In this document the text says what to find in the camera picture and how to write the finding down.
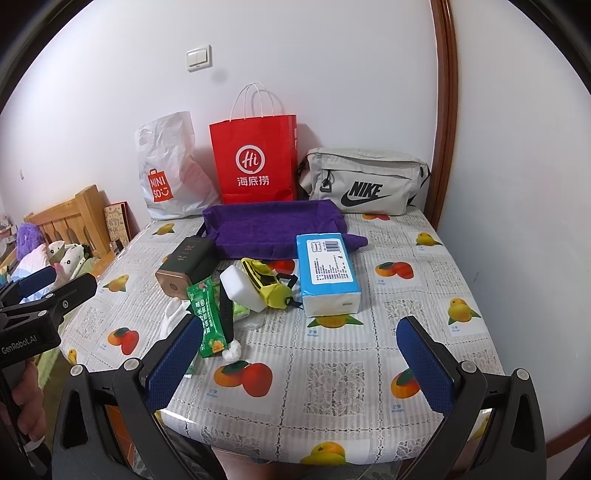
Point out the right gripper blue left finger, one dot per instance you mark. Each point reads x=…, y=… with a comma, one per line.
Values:
x=143, y=386

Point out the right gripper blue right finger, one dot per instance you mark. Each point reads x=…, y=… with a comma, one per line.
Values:
x=454, y=389

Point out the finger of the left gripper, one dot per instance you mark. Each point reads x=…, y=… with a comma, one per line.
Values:
x=17, y=290
x=66, y=298

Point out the green snack packet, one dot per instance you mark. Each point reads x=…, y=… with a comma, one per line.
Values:
x=202, y=304

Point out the white sponge block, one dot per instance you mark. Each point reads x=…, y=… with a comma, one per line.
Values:
x=239, y=288

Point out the yellow mesh pouch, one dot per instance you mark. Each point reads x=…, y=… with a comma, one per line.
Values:
x=275, y=288

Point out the white glove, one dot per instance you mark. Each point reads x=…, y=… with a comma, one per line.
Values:
x=175, y=310

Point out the small green tissue pack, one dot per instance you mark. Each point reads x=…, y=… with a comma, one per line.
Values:
x=239, y=312

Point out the person's left hand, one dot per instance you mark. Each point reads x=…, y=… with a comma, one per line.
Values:
x=29, y=397

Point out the white cow plush toy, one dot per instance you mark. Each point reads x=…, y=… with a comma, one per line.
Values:
x=67, y=259

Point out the purple plush toy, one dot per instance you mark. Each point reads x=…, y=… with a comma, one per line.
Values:
x=29, y=237

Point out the wooden bed headboard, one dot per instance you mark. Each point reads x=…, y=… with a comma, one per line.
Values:
x=78, y=220

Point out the brown framed board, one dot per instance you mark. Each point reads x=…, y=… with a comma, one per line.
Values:
x=121, y=227

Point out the dark green box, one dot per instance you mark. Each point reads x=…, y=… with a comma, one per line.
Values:
x=193, y=260

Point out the fruit pattern tablecloth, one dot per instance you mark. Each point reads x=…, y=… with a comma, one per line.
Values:
x=304, y=382

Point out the blue tissue pack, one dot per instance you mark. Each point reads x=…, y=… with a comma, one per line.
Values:
x=327, y=278

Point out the white plastic Miniso bag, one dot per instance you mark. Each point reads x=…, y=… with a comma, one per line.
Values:
x=172, y=182

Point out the purple towel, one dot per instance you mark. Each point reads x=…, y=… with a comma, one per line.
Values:
x=269, y=230

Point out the grey Nike waist bag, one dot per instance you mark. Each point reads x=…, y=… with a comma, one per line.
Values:
x=363, y=181

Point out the red paper shopping bag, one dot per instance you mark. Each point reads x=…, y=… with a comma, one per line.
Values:
x=256, y=158

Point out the brown wooden door frame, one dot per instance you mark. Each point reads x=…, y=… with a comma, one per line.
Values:
x=447, y=109

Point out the white wall switch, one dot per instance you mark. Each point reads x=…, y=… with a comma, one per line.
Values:
x=198, y=58

